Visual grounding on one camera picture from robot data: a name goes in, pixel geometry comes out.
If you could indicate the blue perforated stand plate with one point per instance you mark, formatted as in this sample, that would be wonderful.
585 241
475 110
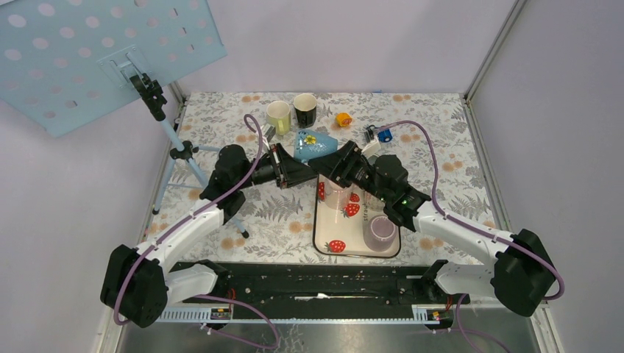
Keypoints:
66 63

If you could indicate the blue dotted mug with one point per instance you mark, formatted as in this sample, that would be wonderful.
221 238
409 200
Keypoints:
309 145

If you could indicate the blue toy car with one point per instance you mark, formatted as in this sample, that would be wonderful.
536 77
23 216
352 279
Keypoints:
374 134

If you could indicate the black mug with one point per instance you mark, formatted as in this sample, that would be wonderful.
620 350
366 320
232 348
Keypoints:
305 105

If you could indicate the yellow toy car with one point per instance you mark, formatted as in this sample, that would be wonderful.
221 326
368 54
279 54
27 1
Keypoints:
343 120

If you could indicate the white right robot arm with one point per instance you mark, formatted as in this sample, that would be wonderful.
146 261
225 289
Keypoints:
515 269

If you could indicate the tall pale pink mug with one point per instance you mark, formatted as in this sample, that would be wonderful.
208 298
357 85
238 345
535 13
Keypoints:
336 197

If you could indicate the purple mug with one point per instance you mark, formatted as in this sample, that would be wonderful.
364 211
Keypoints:
379 233

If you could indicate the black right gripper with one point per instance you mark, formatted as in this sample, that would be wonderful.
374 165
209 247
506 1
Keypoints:
338 165

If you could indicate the blue tripod stand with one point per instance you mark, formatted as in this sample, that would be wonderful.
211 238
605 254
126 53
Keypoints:
151 94

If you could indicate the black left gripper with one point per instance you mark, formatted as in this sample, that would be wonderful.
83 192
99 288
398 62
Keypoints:
291 171

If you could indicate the white strawberry tray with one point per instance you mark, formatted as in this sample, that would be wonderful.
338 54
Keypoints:
340 232

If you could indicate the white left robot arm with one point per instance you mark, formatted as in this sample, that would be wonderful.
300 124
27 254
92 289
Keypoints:
140 282

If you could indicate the white floral mug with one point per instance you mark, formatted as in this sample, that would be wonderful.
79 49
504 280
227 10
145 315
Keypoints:
373 205

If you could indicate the floral tablecloth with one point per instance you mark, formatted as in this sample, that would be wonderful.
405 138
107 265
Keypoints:
433 143

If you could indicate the green octagonal mug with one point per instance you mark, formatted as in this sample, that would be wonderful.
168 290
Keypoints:
278 114

